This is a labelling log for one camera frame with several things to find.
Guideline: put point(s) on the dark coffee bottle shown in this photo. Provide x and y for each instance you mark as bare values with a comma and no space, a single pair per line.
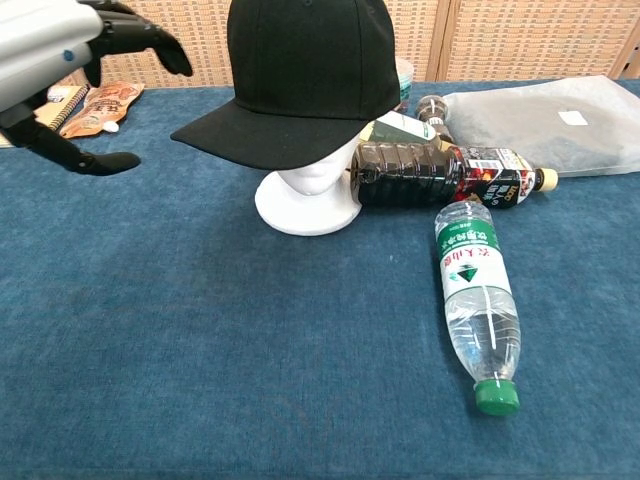
400,175

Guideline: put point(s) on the black baseball cap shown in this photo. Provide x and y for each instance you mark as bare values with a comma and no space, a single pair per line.
310,75

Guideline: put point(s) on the brown spiral notebook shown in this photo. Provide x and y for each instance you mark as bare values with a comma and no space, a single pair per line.
65,107

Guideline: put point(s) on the orange spout pouch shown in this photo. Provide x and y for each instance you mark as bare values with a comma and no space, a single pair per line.
100,107

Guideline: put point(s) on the clear tub of colourful clips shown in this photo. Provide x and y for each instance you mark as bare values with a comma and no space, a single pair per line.
406,82

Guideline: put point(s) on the translucent bag with dark cloth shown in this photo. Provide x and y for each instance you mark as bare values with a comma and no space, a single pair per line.
540,130

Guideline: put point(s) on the woven bamboo folding screen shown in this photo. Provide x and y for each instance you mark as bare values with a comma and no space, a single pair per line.
525,40

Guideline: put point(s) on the blue tablecloth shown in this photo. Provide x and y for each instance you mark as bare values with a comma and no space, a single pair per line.
250,350

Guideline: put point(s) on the yellow tea bottle green label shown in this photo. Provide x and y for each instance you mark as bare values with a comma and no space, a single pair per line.
405,127

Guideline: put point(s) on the clear water bottle green cap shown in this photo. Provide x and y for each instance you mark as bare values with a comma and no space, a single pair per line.
475,280

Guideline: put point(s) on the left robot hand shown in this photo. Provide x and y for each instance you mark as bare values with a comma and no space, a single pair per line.
40,45

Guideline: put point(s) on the white foam mannequin head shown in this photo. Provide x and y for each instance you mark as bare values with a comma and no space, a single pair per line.
305,205

